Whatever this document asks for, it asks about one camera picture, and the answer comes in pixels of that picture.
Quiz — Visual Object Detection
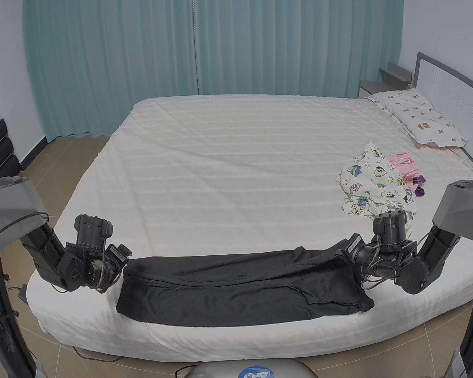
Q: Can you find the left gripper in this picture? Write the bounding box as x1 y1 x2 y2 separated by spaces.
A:
94 256 125 293

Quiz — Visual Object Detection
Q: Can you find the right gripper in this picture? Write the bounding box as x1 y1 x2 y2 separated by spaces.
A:
349 246 379 280

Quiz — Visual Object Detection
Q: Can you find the black T-shirt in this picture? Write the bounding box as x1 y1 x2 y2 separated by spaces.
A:
116 246 375 327

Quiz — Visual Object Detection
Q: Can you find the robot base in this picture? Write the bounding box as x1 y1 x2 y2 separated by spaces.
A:
185 359 316 378

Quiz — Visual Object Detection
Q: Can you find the bed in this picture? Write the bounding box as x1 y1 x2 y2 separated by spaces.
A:
25 51 473 363

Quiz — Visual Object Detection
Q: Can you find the white printed pyjama top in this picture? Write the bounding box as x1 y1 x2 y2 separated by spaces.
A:
337 140 419 236

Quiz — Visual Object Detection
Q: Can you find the pink garment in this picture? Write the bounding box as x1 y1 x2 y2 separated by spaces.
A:
387 152 423 190

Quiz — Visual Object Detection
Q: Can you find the white printed pillow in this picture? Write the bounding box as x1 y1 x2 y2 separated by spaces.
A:
366 88 469 148

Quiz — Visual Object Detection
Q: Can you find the black chest of drawers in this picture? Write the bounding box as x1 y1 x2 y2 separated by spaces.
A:
0 118 22 182

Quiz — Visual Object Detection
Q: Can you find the grey bedside table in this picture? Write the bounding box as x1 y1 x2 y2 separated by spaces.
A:
359 62 414 98

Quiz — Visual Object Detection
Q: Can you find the blue-green curtain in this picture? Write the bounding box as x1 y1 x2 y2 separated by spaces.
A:
191 0 403 99
23 0 199 141

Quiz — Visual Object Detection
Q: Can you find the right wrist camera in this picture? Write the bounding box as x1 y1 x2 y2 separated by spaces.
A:
335 233 364 260

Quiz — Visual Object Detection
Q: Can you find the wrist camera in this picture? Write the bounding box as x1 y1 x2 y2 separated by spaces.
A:
335 233 364 260
106 243 133 270

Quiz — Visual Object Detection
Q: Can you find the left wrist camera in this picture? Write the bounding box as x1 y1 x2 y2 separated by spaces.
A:
106 243 133 270

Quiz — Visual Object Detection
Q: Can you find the black cable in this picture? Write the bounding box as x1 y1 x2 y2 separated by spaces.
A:
74 346 124 364

